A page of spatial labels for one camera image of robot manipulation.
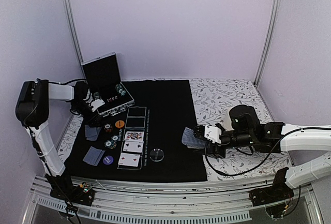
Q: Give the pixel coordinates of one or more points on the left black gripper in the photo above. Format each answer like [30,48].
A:
[90,120]

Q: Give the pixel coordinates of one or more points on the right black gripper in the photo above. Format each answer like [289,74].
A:
[216,152]

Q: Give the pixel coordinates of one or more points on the aluminium poker chip case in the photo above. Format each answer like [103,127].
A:
[102,75]

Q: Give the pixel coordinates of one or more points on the green white poker chip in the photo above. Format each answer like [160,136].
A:
[110,144]
[115,138]

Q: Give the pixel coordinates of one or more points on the blue playing card deck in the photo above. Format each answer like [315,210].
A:
[189,140]

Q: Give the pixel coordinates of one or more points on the face-up queen card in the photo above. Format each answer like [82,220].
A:
[134,136]

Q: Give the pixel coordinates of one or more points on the face-up clubs card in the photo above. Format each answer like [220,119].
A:
[132,147]

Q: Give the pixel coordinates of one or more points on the face-up diamond card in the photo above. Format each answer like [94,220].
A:
[129,160]

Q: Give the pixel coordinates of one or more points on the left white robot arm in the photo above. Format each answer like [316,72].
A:
[32,111]

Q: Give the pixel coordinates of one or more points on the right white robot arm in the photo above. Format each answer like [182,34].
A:
[273,137]

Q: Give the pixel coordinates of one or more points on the left chip stack in case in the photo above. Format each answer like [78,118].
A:
[96,96]

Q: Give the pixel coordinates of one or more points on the cream white cup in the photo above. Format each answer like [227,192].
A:
[227,122]

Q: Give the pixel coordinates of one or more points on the red dice row in case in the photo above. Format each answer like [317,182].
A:
[112,99]

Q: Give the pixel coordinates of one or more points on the green chip stack in case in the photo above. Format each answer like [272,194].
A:
[120,89]

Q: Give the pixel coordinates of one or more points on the orange big blind button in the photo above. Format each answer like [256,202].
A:
[119,124]

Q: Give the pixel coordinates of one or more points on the floral white tablecloth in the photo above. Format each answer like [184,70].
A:
[211,99]

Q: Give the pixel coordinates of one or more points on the purple small blind button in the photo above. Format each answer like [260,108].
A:
[108,160]

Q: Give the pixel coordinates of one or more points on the black poker mat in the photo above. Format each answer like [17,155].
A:
[162,110]

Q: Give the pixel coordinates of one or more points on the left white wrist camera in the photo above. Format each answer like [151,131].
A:
[94,105]

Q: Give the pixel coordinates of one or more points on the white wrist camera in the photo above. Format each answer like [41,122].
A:
[94,105]
[208,133]

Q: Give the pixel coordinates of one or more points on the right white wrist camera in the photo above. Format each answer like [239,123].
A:
[208,133]

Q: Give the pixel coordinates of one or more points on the aluminium front rail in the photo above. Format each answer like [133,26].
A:
[198,202]

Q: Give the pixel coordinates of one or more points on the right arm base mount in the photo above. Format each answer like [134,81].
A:
[278,191]

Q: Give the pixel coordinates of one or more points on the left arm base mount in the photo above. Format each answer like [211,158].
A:
[62,188]

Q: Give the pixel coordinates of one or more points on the left aluminium frame post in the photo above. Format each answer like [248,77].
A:
[72,30]

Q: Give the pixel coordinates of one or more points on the aluminium frame post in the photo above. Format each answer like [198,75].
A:
[267,42]
[72,30]

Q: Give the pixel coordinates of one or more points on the right aluminium frame post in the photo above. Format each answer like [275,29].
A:
[267,42]

